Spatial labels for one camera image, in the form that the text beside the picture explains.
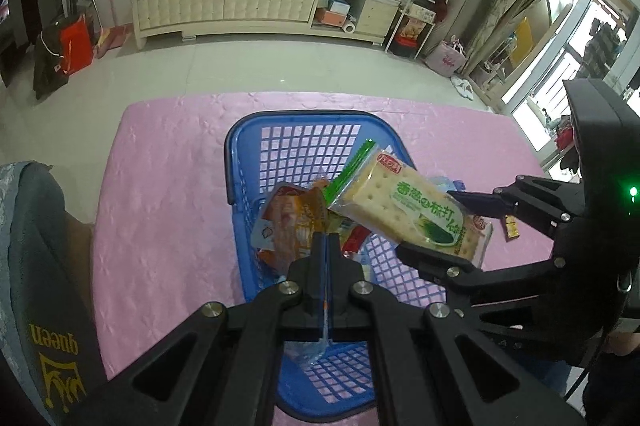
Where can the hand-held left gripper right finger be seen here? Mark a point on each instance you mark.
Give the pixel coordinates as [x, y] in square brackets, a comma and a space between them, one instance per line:
[337, 271]

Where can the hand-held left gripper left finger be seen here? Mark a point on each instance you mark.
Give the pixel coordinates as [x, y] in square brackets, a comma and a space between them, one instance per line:
[310, 271]

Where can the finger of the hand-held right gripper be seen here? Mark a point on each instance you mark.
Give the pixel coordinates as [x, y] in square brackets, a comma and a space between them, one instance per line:
[480, 201]
[425, 258]

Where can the red snack packet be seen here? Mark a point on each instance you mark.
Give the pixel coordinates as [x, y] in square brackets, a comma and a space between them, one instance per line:
[356, 238]

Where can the blue white snack packet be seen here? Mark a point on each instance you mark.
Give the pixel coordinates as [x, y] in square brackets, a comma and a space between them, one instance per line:
[445, 183]

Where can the purple yellow snack packet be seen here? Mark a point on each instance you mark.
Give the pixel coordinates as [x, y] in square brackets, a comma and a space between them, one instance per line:
[511, 227]

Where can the orange yellow snack packet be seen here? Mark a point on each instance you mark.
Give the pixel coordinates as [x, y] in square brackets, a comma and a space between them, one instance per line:
[287, 221]

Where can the green cracker packet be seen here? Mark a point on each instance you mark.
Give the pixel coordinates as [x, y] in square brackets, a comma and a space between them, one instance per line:
[395, 201]

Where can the blue plastic basket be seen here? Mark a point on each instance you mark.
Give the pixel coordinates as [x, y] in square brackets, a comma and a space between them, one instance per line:
[300, 145]

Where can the clear plastic packet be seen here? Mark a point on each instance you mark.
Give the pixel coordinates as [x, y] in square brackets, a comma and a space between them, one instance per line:
[312, 352]

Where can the white slippers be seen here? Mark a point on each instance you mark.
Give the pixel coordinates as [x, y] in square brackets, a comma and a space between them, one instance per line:
[462, 88]

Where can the pink bag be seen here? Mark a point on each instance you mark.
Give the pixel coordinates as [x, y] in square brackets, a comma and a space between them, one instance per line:
[446, 59]

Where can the person's leg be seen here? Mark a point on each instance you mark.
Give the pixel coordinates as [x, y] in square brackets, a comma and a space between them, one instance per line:
[615, 386]

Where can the pink quilted table cover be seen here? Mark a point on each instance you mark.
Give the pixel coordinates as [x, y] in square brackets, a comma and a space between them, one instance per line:
[165, 206]

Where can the glass sliding door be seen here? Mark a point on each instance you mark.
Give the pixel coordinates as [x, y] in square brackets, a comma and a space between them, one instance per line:
[575, 30]

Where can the white paper roll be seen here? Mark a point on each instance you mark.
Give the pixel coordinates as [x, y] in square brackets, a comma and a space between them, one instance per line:
[348, 27]

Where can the orange flat box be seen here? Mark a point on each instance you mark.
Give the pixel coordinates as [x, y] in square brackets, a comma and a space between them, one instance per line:
[330, 17]

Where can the blue white box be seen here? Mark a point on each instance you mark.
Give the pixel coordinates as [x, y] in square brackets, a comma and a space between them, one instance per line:
[339, 4]

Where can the grey cushion with gold print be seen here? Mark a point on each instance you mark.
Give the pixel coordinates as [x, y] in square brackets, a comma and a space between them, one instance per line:
[40, 281]

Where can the white low cabinet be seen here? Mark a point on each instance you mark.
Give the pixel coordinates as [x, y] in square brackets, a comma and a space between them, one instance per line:
[225, 8]

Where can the pink flat board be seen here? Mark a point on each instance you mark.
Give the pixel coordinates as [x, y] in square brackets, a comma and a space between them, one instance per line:
[114, 41]

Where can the red bag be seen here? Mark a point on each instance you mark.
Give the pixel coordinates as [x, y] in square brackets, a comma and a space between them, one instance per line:
[76, 45]

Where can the black bag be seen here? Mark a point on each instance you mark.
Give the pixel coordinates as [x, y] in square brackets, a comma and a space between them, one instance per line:
[50, 65]

